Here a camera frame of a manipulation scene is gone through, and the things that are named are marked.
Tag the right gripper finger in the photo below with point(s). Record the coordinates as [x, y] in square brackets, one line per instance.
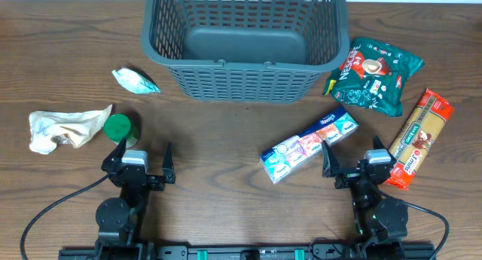
[331, 166]
[378, 145]

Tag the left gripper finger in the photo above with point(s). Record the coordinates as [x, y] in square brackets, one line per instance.
[168, 166]
[115, 157]

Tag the green lidded jar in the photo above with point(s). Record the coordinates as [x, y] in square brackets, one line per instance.
[118, 127]

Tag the red spaghetti pasta packet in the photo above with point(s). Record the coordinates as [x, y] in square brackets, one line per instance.
[417, 136]

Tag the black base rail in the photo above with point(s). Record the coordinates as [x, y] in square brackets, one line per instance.
[317, 251]

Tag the beige paper bag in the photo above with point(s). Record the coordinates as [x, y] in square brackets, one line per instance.
[49, 128]

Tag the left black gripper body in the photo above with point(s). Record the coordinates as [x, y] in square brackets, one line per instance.
[156, 183]

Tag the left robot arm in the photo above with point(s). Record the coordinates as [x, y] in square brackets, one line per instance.
[120, 218]

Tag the green Nescafe coffee bag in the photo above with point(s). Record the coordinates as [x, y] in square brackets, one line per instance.
[373, 76]

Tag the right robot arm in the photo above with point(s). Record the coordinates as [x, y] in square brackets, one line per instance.
[381, 221]

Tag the Kleenex tissue multipack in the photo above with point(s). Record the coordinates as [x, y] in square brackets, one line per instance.
[285, 157]

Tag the small teal snack packet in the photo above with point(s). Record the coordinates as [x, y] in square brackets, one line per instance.
[134, 82]

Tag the grey plastic lattice basket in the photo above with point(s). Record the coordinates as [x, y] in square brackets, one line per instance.
[246, 50]

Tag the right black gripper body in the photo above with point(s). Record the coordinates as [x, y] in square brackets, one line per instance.
[346, 179]

